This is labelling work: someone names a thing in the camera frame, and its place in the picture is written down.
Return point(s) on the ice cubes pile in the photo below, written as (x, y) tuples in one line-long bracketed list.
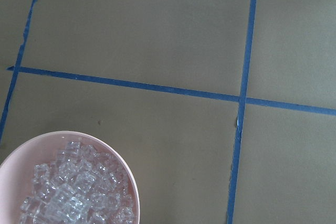
[(81, 185)]

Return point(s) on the pink bowl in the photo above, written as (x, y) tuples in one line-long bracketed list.
[(17, 169)]

